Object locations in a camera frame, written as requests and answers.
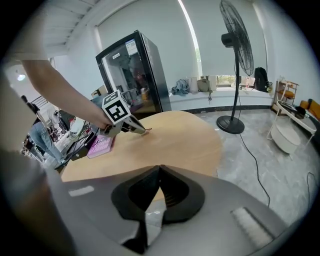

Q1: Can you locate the wooden shelf rack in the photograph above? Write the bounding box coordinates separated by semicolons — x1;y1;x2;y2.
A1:
271;80;300;117

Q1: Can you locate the cream bag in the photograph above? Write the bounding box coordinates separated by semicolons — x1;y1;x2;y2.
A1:
207;74;218;92

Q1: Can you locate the orange cushion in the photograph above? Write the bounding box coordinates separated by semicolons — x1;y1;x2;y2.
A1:
298;98;320;121

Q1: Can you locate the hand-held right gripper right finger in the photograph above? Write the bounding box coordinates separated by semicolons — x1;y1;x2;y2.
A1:
146;164;290;256

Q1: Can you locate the black standing fan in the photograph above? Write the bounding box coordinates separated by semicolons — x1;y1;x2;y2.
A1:
216;0;255;135

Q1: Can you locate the black backpack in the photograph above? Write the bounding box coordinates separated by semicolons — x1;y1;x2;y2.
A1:
253;66;270;93

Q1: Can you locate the person's left forearm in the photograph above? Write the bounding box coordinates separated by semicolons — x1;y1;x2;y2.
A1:
21;58;112;130

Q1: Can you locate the khaki bag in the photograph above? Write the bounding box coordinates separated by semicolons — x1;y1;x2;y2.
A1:
196;77;213;94

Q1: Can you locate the wooden coffee table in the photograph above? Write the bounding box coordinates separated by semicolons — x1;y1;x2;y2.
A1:
60;110;223;216

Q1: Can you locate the white cloth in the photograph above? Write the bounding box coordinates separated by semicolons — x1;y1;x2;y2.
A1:
71;118;85;133

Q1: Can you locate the black flat box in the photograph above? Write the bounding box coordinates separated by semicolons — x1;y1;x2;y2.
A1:
65;131;97;162

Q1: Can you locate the blue cloth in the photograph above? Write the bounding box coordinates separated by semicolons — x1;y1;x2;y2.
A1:
171;79;190;96

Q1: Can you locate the black fan cable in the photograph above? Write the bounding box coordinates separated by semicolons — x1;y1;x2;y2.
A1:
238;132;271;207

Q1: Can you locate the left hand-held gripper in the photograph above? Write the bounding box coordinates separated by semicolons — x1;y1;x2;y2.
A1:
99;90;147;138

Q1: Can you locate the pink book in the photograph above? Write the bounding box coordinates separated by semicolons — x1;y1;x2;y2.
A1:
86;134;116;159

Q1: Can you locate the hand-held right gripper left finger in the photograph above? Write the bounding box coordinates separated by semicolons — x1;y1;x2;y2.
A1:
49;164;161;256

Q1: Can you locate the black glass-door fridge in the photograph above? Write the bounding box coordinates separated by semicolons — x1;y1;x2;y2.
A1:
95;29;173;121

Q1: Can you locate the black floor cable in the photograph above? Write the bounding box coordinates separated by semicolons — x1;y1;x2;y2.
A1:
306;171;316;208

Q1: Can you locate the black flat case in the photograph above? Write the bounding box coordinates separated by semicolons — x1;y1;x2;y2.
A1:
294;106;306;120

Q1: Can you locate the white round side table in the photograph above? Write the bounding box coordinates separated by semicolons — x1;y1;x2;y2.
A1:
266;99;317;161

